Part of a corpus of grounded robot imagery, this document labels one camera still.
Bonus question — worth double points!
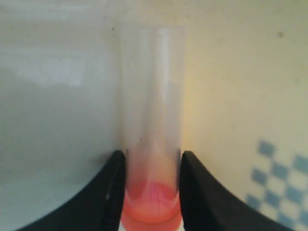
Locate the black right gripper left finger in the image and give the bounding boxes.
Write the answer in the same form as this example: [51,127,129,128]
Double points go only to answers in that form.
[21,150,126,231]

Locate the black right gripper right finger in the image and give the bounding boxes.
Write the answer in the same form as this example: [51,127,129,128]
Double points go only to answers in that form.
[180,151,298,231]

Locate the white plastic bin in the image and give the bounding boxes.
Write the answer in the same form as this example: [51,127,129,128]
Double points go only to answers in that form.
[0,0,308,231]

